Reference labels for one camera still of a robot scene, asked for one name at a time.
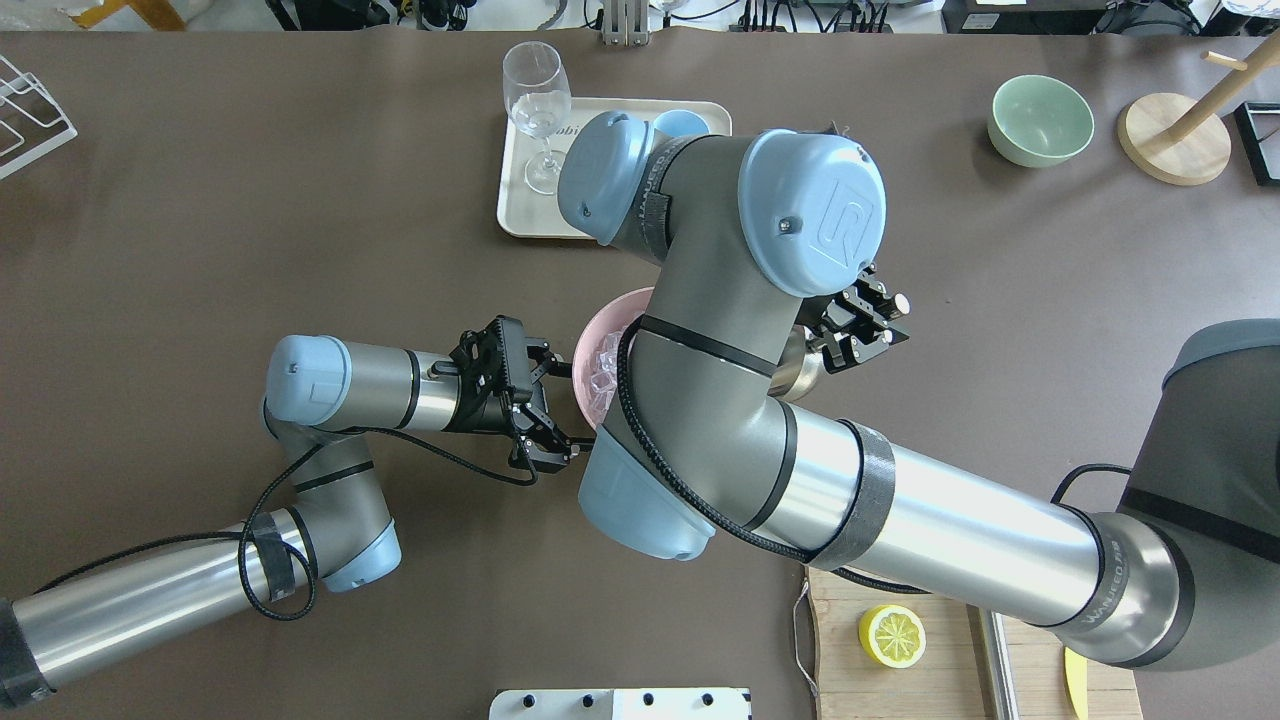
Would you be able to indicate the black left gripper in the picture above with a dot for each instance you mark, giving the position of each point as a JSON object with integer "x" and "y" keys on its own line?
{"x": 476, "y": 411}

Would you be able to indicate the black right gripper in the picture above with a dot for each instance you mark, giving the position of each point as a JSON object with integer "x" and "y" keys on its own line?
{"x": 846, "y": 334}

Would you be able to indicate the pink bowl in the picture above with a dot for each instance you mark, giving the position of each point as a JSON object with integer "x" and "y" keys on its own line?
{"x": 618, "y": 314}

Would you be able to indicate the metal ice scoop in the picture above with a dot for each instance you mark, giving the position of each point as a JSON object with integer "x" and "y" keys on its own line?
{"x": 800, "y": 367}

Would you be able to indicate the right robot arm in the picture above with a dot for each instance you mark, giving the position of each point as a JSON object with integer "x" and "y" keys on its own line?
{"x": 756, "y": 236}

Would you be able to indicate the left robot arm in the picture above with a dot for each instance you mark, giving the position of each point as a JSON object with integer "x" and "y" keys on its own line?
{"x": 323, "y": 398}

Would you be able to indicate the pile of clear ice cubes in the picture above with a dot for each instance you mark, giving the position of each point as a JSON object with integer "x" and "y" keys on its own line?
{"x": 603, "y": 368}

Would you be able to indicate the light blue cup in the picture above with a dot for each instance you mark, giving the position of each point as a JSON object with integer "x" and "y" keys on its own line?
{"x": 680, "y": 122}

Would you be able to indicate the cream rabbit tray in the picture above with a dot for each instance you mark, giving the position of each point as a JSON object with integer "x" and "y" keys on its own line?
{"x": 525, "y": 213}

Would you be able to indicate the green bowl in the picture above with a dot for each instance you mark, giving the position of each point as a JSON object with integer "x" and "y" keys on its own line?
{"x": 1038, "y": 122}

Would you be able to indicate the half lemon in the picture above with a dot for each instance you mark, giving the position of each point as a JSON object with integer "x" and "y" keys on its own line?
{"x": 892, "y": 636}

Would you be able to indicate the clear wine glass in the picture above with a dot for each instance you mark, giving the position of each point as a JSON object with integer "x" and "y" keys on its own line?
{"x": 538, "y": 102}

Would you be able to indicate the wooden cutting board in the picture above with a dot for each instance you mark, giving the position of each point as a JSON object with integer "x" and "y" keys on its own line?
{"x": 948, "y": 683}

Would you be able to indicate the wooden mug tree stand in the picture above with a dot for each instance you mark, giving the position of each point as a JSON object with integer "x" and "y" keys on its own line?
{"x": 1182, "y": 140}

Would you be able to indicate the steel muddler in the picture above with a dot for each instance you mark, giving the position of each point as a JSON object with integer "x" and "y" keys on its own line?
{"x": 996, "y": 653}

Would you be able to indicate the yellow plastic knife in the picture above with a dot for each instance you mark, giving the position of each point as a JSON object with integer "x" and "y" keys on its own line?
{"x": 1075, "y": 670}

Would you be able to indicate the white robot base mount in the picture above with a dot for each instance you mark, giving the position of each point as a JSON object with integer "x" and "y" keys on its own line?
{"x": 624, "y": 703}

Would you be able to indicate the white wire cup rack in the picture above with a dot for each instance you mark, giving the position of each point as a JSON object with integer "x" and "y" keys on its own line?
{"x": 33, "y": 124}

